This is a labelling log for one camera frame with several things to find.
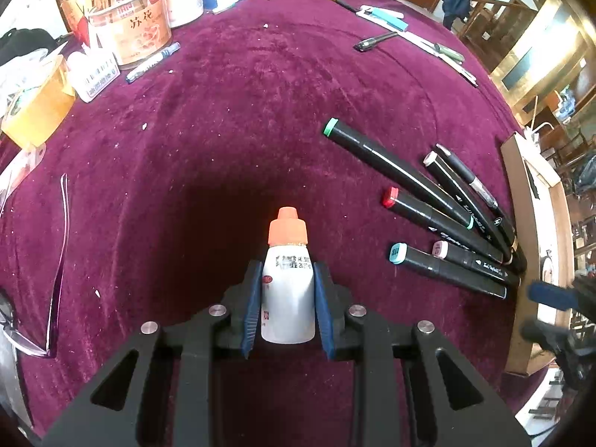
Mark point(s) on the person in background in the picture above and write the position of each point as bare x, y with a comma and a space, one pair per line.
453, 10

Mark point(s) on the yellow packing tape roll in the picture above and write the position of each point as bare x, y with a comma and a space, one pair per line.
37, 111

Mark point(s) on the small white label box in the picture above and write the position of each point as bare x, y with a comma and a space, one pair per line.
90, 71

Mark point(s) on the white bottle orange cap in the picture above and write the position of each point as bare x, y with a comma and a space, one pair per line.
287, 283

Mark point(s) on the teal-capped black marker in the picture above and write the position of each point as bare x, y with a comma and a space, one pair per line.
403, 254

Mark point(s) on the cardboard tray box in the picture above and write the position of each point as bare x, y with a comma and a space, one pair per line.
544, 233

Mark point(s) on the maroon velvet tablecloth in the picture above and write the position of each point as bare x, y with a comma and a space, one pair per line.
152, 199

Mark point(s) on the red-capped black marker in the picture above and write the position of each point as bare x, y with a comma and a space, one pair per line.
418, 212

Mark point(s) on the orange tea tin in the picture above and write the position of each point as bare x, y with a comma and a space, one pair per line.
132, 30

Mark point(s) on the pink-capped black marker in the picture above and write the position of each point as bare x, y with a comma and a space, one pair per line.
476, 263

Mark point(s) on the green pen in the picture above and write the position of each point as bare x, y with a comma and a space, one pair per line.
449, 52

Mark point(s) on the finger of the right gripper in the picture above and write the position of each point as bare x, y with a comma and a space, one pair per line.
556, 297

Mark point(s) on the black ballpoint pen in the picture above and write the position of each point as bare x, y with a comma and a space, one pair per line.
501, 221

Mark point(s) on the green-capped black marker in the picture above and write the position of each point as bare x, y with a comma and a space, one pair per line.
395, 169

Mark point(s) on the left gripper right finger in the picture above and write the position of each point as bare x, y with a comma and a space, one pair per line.
449, 402

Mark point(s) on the black pen on table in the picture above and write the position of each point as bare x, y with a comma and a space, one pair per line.
368, 44

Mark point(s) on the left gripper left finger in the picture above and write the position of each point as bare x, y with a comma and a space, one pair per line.
162, 377

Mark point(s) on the white blue pen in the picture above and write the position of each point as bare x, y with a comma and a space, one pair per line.
387, 18

